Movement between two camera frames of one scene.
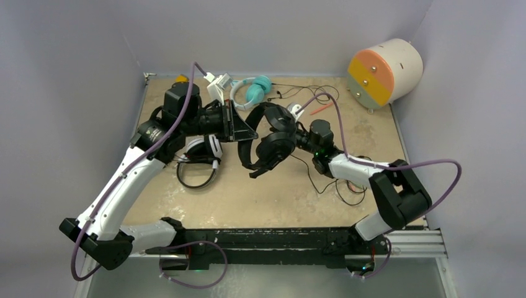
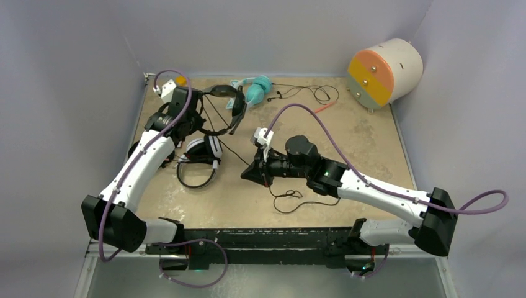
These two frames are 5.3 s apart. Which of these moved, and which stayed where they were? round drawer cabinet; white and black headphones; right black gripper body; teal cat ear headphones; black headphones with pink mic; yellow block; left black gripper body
Moved: left black gripper body; black headphones with pink mic; right black gripper body
Stayed: yellow block; white and black headphones; round drawer cabinet; teal cat ear headphones
